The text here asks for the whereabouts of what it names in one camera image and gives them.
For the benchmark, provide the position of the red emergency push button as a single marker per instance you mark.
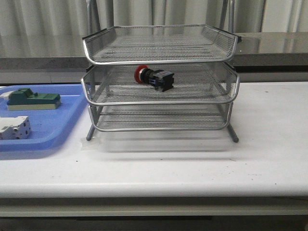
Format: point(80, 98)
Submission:
point(159, 79)

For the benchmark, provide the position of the silver mesh tray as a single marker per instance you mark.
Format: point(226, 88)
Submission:
point(120, 45)
point(193, 83)
point(145, 117)

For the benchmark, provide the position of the silver mesh bottom tray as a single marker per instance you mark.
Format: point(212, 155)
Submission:
point(145, 117)

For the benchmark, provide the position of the silver mesh top tray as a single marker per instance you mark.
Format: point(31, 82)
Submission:
point(120, 45)

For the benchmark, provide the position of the blue plastic tray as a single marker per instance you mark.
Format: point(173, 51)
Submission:
point(49, 128)

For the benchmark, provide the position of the white circuit breaker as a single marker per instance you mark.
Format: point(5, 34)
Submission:
point(14, 128)

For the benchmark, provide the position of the silver metal rack frame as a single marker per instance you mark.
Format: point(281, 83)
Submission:
point(93, 20)

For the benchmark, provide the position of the green and beige switch block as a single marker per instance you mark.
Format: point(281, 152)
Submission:
point(26, 99)

